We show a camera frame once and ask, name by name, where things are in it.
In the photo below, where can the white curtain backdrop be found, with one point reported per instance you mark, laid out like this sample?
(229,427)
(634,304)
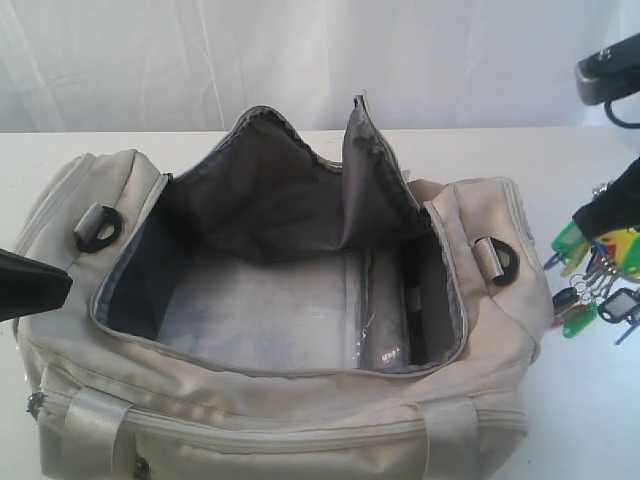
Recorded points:
(197,65)

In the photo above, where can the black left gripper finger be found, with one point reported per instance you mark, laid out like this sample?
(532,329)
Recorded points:
(30,287)

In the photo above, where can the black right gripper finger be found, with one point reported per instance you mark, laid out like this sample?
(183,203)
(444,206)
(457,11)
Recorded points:
(615,209)

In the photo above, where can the beige fabric duffel bag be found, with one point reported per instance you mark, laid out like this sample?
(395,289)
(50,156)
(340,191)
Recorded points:
(112,402)

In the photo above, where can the colourful key tag bunch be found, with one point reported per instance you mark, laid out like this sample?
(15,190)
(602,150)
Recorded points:
(603,280)

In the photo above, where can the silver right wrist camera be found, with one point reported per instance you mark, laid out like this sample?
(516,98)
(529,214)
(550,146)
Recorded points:
(610,74)

